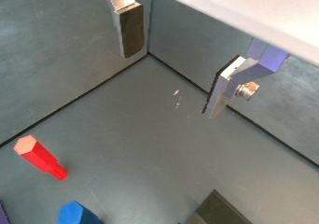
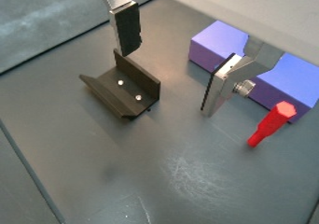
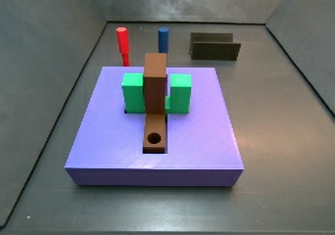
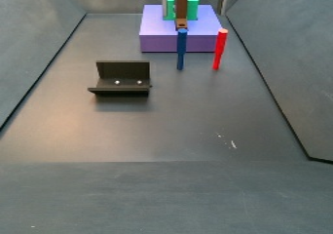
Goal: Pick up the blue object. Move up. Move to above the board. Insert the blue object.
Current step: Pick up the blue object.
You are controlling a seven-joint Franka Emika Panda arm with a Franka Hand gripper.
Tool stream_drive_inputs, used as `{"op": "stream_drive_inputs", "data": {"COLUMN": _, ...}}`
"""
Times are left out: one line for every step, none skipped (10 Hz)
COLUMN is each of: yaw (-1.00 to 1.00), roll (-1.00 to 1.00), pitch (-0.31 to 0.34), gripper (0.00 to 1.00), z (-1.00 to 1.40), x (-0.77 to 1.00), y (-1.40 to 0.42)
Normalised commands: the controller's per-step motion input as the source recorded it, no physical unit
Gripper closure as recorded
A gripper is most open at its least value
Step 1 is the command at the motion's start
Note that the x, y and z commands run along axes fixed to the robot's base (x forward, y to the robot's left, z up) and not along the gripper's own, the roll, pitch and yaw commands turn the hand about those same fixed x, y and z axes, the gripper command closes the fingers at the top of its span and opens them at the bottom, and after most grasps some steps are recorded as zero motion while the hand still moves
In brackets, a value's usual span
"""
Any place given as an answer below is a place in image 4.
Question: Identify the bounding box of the purple base block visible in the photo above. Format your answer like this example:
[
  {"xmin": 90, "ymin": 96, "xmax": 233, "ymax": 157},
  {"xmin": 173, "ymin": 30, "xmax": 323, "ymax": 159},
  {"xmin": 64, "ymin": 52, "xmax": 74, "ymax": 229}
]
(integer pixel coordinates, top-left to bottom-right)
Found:
[{"xmin": 138, "ymin": 5, "xmax": 221, "ymax": 53}]

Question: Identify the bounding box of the green block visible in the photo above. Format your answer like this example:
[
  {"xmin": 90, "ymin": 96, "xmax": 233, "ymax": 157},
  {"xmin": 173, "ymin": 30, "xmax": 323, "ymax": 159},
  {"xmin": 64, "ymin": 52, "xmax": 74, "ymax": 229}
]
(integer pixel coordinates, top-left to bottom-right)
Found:
[
  {"xmin": 187, "ymin": 0, "xmax": 198, "ymax": 20},
  {"xmin": 162, "ymin": 0, "xmax": 176, "ymax": 20}
]

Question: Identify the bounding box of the left green block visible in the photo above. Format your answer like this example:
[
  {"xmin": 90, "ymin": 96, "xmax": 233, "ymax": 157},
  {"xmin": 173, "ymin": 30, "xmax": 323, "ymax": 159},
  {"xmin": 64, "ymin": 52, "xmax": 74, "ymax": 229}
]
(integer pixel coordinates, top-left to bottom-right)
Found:
[{"xmin": 162, "ymin": 0, "xmax": 176, "ymax": 20}]

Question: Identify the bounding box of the black angle bracket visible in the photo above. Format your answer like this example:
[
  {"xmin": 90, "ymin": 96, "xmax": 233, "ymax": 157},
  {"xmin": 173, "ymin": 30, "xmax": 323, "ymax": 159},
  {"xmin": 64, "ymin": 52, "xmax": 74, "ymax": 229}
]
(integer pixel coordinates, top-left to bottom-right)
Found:
[{"xmin": 86, "ymin": 60, "xmax": 150, "ymax": 95}]

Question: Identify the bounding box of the brown L-shaped socket piece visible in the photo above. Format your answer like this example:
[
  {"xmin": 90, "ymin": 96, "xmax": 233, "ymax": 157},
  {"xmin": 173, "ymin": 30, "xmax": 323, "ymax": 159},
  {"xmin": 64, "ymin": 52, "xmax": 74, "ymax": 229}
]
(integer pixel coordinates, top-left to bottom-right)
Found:
[{"xmin": 176, "ymin": 0, "xmax": 187, "ymax": 29}]

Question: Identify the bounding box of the blue peg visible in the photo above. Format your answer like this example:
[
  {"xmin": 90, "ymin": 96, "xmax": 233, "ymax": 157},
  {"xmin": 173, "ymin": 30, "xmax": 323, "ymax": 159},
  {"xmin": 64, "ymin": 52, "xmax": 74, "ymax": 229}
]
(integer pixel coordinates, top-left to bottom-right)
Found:
[{"xmin": 177, "ymin": 28, "xmax": 187, "ymax": 70}]

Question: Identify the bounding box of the red peg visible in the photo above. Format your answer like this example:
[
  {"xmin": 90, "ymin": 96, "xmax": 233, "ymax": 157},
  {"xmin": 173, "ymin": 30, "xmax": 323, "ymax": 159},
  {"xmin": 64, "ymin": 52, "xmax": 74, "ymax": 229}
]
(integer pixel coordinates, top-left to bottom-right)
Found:
[{"xmin": 211, "ymin": 28, "xmax": 229, "ymax": 70}]

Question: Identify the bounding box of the right green block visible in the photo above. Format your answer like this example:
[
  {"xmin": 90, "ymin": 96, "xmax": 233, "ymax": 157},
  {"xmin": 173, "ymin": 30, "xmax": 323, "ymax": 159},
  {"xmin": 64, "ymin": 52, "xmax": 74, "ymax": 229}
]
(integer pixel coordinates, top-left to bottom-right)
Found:
[{"xmin": 187, "ymin": 0, "xmax": 198, "ymax": 20}]

